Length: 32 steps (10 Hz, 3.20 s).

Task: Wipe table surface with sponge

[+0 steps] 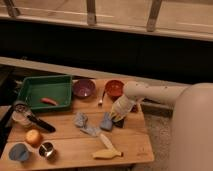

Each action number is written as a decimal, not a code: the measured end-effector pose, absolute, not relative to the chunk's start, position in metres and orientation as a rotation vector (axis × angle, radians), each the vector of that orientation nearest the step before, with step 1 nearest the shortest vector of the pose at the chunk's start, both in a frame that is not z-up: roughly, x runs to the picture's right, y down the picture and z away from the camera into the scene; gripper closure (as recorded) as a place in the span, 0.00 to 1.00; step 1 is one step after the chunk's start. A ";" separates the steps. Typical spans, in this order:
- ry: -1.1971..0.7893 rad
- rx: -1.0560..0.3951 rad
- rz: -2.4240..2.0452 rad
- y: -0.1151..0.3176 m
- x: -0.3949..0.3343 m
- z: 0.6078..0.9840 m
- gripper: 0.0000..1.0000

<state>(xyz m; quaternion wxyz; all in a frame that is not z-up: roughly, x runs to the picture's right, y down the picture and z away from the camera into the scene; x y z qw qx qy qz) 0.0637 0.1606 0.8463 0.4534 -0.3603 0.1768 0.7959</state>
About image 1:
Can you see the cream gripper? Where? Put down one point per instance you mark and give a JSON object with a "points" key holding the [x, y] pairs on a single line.
{"points": [[121, 107]]}

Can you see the blue sponge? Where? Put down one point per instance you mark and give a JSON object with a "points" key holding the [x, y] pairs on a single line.
{"points": [[106, 123]]}

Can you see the blue grey cloth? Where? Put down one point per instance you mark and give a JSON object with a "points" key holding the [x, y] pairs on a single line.
{"points": [[81, 122]]}

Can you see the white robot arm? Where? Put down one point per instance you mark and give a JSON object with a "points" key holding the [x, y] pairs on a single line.
{"points": [[191, 147]]}

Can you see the dark red small object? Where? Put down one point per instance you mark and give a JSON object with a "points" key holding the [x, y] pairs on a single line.
{"points": [[135, 109]]}

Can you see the red bowl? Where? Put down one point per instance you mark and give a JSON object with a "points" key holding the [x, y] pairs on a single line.
{"points": [[114, 88]]}

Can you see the metal spoon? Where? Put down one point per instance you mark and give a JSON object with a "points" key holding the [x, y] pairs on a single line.
{"points": [[100, 102]]}

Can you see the purple bowl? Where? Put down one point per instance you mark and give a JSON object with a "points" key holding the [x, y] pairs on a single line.
{"points": [[84, 88]]}

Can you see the green plastic tray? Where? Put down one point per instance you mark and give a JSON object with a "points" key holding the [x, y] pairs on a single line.
{"points": [[56, 87]]}

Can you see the red sausage toy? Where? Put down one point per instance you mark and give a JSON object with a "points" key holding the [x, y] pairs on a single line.
{"points": [[49, 101]]}

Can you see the small metal cup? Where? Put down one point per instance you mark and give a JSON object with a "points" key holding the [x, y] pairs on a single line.
{"points": [[46, 150]]}

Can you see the orange fruit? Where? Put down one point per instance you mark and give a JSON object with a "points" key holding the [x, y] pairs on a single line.
{"points": [[33, 137]]}

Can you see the blue plastic cup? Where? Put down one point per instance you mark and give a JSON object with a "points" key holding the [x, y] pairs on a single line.
{"points": [[19, 152]]}

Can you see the cream handled brush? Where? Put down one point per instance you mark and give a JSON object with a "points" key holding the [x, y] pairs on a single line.
{"points": [[106, 141]]}

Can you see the black handled tool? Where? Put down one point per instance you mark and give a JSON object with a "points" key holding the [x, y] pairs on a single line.
{"points": [[41, 123]]}

